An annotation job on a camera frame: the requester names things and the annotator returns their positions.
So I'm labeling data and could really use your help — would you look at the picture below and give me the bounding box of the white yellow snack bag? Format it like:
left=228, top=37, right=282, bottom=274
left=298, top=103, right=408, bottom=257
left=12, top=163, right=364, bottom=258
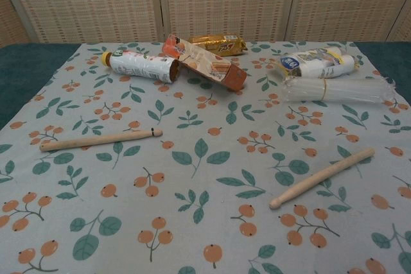
left=277, top=46, right=357, bottom=80

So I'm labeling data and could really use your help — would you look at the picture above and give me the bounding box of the wooden stick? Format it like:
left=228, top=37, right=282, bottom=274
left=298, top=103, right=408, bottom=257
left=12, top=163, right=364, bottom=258
left=268, top=147, right=376, bottom=210
left=39, top=128, right=164, bottom=153

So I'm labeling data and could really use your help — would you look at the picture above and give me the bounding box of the yellow capped drink bottle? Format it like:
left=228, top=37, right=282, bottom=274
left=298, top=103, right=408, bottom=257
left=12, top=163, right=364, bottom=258
left=101, top=48, right=183, bottom=85

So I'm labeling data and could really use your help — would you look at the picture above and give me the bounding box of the gold foil snack packet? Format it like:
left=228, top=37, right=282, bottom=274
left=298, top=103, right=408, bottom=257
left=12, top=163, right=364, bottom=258
left=187, top=33, right=249, bottom=56

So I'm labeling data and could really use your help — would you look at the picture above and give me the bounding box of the woven bamboo folding screen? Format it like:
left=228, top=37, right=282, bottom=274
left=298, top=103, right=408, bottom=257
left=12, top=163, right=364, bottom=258
left=0, top=0, right=411, bottom=47

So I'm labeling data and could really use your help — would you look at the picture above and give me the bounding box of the orange wafer biscuit box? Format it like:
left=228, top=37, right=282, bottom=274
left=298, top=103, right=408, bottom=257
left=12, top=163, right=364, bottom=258
left=162, top=33, right=249, bottom=90

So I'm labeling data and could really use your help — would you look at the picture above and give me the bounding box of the floral printed tablecloth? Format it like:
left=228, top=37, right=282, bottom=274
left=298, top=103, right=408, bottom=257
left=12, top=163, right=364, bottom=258
left=0, top=41, right=411, bottom=274

